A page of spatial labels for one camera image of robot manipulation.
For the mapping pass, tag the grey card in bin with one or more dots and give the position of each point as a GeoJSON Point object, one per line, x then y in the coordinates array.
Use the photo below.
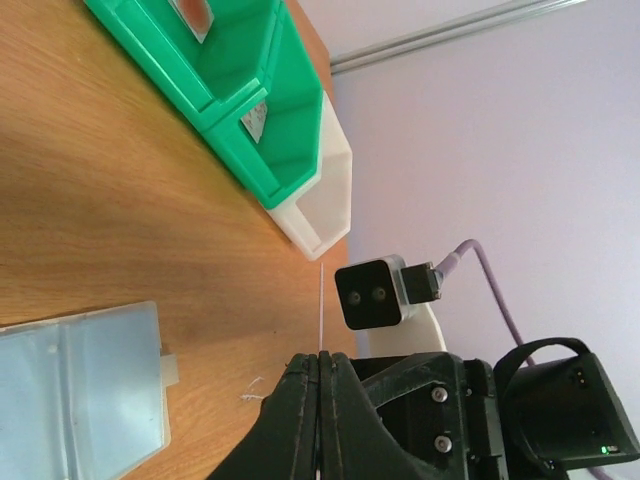
{"type": "Point", "coordinates": [254, 121]}

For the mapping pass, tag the white translucent bin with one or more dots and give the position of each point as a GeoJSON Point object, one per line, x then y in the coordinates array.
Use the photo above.
{"type": "Point", "coordinates": [318, 214]}

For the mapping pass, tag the beige leather card holder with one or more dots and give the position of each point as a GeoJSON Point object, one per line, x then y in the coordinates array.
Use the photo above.
{"type": "Point", "coordinates": [84, 396]}

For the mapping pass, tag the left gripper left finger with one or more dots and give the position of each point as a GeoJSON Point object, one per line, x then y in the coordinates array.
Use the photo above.
{"type": "Point", "coordinates": [282, 442]}

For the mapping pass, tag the right aluminium frame post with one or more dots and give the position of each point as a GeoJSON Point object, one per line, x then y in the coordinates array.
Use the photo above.
{"type": "Point", "coordinates": [507, 13]}

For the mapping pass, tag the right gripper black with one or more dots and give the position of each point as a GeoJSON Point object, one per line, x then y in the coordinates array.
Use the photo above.
{"type": "Point", "coordinates": [441, 410]}

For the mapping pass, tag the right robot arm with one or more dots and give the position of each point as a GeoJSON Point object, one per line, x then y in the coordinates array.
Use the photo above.
{"type": "Point", "coordinates": [546, 408]}

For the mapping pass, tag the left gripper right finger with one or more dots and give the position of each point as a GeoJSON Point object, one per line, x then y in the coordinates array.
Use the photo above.
{"type": "Point", "coordinates": [354, 444]}

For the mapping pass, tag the card with red circles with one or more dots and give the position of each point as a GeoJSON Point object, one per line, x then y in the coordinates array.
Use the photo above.
{"type": "Point", "coordinates": [197, 16]}

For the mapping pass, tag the green two-compartment bin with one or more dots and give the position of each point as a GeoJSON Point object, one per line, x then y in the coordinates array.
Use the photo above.
{"type": "Point", "coordinates": [253, 52]}

